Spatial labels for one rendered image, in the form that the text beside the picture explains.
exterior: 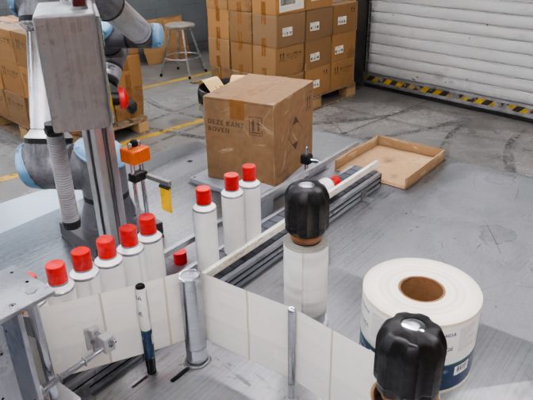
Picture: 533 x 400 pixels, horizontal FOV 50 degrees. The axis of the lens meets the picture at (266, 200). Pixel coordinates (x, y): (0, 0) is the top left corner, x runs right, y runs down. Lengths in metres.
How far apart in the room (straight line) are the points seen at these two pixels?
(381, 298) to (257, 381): 0.26
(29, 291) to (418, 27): 5.15
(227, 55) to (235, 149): 3.47
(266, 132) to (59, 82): 0.83
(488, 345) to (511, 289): 0.29
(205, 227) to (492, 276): 0.69
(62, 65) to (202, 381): 0.58
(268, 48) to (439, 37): 1.65
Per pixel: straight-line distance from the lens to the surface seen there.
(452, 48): 5.57
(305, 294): 1.09
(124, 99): 1.03
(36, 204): 1.89
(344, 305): 1.22
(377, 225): 1.63
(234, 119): 1.75
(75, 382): 1.11
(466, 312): 1.00
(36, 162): 1.52
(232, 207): 1.31
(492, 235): 1.65
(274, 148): 1.71
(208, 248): 1.28
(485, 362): 1.14
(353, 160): 2.04
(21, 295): 0.87
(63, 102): 1.01
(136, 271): 1.13
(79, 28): 0.99
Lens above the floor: 1.61
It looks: 26 degrees down
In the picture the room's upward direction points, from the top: 1 degrees counter-clockwise
